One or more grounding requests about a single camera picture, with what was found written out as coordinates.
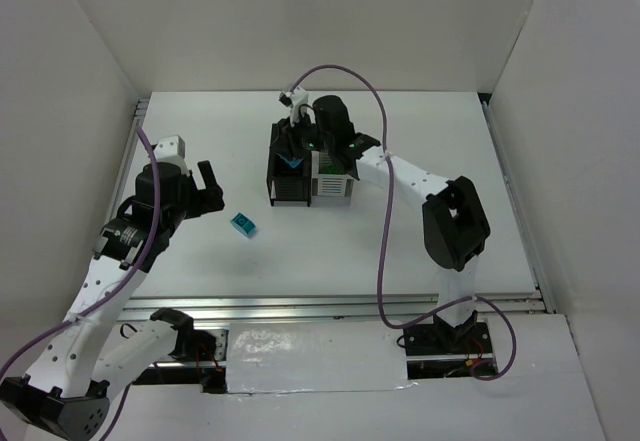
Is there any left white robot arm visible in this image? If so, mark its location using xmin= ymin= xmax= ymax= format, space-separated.
xmin=1 ymin=161 xmax=224 ymax=440

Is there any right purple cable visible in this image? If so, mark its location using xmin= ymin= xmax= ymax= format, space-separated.
xmin=290 ymin=64 xmax=519 ymax=382

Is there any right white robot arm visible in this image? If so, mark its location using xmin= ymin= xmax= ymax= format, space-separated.
xmin=270 ymin=88 xmax=491 ymax=342

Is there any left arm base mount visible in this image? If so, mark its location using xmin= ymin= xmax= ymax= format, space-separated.
xmin=133 ymin=329 xmax=229 ymax=394

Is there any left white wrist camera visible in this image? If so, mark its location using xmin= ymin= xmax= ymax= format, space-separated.
xmin=154 ymin=135 xmax=185 ymax=164

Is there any teal curved lego brick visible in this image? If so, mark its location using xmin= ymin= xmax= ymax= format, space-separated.
xmin=231 ymin=213 xmax=257 ymax=238

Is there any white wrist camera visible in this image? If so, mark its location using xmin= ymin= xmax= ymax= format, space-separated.
xmin=279 ymin=87 xmax=308 ymax=127
xmin=154 ymin=135 xmax=185 ymax=164

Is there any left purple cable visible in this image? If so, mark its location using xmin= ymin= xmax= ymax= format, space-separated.
xmin=0 ymin=128 xmax=164 ymax=440

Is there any black slotted container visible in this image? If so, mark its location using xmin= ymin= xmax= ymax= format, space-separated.
xmin=266 ymin=126 xmax=312 ymax=207

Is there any dark green printed lego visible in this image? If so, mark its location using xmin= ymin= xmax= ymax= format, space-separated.
xmin=319 ymin=162 xmax=344 ymax=175

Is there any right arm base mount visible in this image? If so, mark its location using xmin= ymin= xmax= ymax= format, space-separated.
xmin=396 ymin=319 xmax=497 ymax=380

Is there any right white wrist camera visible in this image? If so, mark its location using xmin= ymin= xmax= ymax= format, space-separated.
xmin=279 ymin=87 xmax=308 ymax=127

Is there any purple cable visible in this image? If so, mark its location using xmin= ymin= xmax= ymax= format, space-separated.
xmin=290 ymin=64 xmax=519 ymax=382
xmin=0 ymin=128 xmax=164 ymax=440

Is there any white slotted container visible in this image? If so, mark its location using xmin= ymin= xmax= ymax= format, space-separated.
xmin=311 ymin=152 xmax=355 ymax=207

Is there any white tape covered plate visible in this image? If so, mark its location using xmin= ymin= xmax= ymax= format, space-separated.
xmin=226 ymin=321 xmax=411 ymax=394

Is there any teal long lego brick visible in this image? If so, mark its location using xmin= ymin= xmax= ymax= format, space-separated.
xmin=278 ymin=156 xmax=305 ymax=169

